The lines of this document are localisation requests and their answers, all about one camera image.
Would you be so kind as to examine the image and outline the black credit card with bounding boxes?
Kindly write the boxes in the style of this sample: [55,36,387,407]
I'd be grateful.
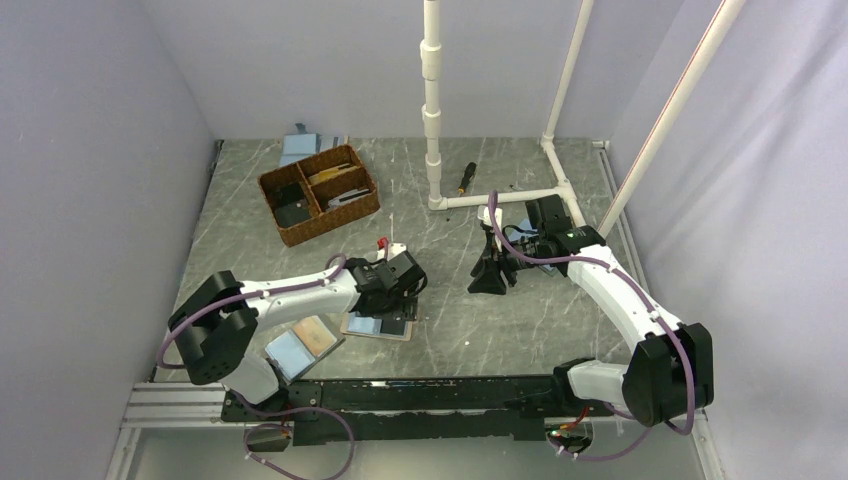
[379,318,411,338]

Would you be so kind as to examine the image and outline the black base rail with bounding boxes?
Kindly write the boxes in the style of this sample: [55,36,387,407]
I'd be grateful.
[221,375,611,446]

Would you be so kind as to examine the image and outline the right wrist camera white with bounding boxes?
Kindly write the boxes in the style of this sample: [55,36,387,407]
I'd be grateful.
[477,205,504,230]

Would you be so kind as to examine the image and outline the gold credit card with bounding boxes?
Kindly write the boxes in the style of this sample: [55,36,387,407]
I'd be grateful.
[308,163,355,185]

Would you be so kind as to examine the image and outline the blue open card holder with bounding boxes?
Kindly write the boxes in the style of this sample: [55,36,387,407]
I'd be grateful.
[509,218,558,277]

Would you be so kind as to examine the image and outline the blue orange card holder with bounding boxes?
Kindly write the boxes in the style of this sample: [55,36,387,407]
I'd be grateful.
[264,316,344,384]

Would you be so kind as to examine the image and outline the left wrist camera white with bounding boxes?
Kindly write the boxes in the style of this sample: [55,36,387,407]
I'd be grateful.
[376,237,407,261]

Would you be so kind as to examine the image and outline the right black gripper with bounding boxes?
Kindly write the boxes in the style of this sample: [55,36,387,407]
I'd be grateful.
[468,229,546,295]

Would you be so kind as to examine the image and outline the black item in basket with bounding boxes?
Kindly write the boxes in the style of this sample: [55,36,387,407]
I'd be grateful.
[271,183,312,228]

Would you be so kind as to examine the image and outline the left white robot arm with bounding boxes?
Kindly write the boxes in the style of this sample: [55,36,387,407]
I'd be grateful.
[157,244,428,420]

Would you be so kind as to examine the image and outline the blue card holder at back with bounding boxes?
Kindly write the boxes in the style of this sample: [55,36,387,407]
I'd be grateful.
[278,122,350,167]

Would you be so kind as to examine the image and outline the brown wicker divided basket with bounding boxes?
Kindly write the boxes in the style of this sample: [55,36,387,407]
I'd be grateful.
[258,144,380,247]

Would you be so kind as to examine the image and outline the white pvc pipe frame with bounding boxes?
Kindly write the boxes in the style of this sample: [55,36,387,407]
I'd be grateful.
[419,0,750,240]

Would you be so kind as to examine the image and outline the tan blue card holder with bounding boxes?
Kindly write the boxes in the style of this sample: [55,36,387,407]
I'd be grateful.
[340,312,413,341]

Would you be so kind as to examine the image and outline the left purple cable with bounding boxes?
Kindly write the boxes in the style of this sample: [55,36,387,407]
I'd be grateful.
[156,253,359,480]

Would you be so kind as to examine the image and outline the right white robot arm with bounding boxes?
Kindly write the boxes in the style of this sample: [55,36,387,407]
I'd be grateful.
[468,193,714,435]

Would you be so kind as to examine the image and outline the black orange screwdriver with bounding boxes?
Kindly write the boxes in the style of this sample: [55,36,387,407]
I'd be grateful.
[457,162,477,196]

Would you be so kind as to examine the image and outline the silver grey vip card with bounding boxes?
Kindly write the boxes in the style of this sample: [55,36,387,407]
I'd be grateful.
[327,189,370,209]

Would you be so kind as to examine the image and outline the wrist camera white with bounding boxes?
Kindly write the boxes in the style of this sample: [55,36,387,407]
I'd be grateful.
[376,237,407,261]
[477,205,504,230]

